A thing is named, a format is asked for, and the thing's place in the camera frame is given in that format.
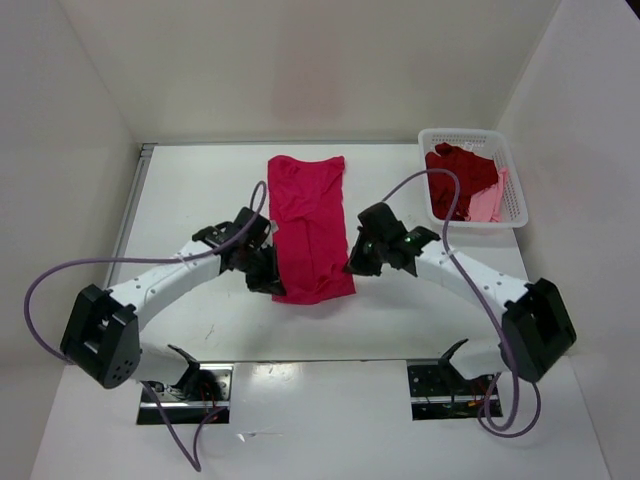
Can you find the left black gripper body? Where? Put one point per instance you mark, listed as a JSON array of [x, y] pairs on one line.
[[258, 266]]

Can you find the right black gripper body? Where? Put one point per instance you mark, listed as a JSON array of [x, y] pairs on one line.
[[367, 255]]

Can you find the magenta t shirt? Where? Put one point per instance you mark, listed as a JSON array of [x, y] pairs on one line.
[[306, 204]]

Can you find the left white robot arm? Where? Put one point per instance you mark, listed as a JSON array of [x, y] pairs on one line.
[[102, 336]]

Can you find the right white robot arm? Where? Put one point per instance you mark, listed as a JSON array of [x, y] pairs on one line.
[[533, 325]]

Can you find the light pink t shirt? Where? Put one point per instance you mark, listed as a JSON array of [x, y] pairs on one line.
[[485, 206]]

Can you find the dark red t shirt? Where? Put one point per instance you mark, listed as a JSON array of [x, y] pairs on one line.
[[474, 174]]

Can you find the white plastic basket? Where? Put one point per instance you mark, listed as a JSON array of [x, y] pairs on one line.
[[488, 144]]

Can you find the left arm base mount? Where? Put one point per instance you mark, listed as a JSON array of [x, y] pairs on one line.
[[209, 398]]

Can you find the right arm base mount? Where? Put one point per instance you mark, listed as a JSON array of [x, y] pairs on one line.
[[437, 394]]

